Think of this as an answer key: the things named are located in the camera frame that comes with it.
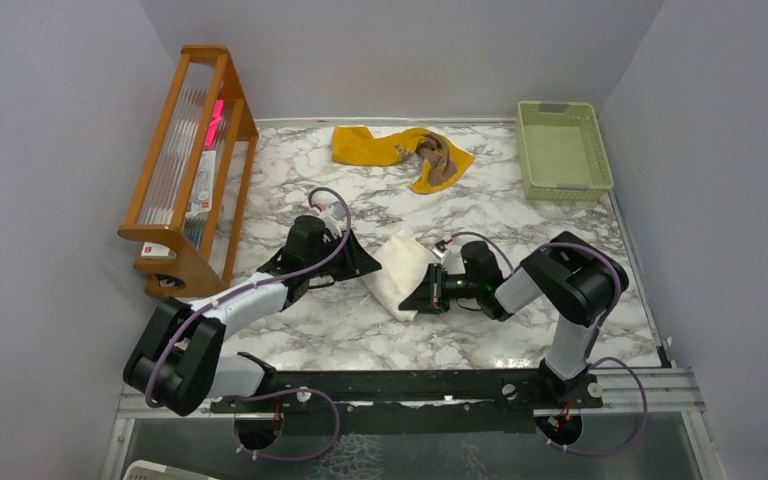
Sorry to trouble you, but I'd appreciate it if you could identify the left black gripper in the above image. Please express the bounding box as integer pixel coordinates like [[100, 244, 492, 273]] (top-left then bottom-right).
[[306, 228, 382, 282]]

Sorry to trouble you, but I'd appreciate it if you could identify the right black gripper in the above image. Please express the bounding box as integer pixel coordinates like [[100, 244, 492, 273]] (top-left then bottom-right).
[[399, 262, 482, 313]]

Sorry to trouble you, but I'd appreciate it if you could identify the white cream towel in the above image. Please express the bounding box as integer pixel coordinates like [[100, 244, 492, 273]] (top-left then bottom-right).
[[362, 229, 438, 322]]

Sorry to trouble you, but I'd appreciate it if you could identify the yellow brown towel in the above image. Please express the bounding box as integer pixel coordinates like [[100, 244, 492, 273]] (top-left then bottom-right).
[[332, 126, 475, 195]]

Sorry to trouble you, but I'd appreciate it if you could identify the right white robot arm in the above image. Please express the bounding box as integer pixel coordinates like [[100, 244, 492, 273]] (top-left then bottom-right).
[[398, 231, 629, 407]]

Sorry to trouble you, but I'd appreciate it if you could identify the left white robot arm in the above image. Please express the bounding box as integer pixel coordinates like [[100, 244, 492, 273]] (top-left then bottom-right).
[[122, 215, 382, 416]]

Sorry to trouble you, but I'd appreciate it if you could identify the wooden shelf rack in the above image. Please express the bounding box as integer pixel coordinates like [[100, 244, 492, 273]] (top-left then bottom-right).
[[117, 45, 259, 298]]

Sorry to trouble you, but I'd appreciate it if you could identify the green plastic basket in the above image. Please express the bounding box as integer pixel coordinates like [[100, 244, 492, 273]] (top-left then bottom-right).
[[515, 101, 614, 202]]

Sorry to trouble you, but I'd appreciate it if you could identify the small white red box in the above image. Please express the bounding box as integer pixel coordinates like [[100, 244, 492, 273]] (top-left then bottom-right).
[[140, 242, 176, 260]]

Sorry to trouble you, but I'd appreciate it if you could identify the white basket corner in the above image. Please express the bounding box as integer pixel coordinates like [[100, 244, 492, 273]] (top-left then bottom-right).
[[122, 460, 216, 480]]

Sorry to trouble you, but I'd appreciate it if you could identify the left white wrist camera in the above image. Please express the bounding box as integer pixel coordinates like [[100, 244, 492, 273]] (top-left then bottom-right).
[[313, 201, 350, 242]]

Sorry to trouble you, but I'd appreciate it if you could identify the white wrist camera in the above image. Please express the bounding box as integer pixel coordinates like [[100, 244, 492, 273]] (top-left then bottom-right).
[[313, 201, 350, 242], [431, 238, 455, 264]]

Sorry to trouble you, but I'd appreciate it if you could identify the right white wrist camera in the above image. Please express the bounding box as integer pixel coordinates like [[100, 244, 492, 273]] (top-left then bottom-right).
[[431, 238, 455, 264]]

